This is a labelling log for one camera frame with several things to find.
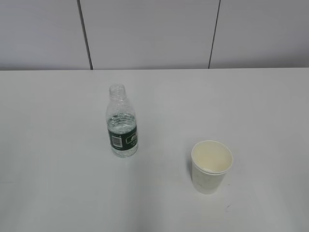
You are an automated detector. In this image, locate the clear green-label water bottle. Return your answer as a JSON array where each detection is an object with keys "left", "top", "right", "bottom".
[{"left": 106, "top": 84, "right": 138, "bottom": 158}]

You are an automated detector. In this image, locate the white paper cup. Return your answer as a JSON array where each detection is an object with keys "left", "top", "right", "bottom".
[{"left": 191, "top": 140, "right": 234, "bottom": 194}]

